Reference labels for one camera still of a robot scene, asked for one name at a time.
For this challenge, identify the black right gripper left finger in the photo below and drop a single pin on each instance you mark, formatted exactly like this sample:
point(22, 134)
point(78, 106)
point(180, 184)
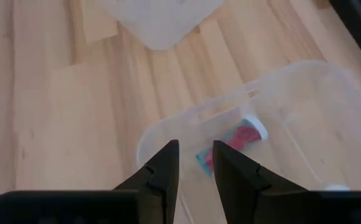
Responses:
point(163, 174)

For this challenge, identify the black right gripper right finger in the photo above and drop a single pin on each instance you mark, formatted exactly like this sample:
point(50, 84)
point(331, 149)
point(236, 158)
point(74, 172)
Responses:
point(236, 180)

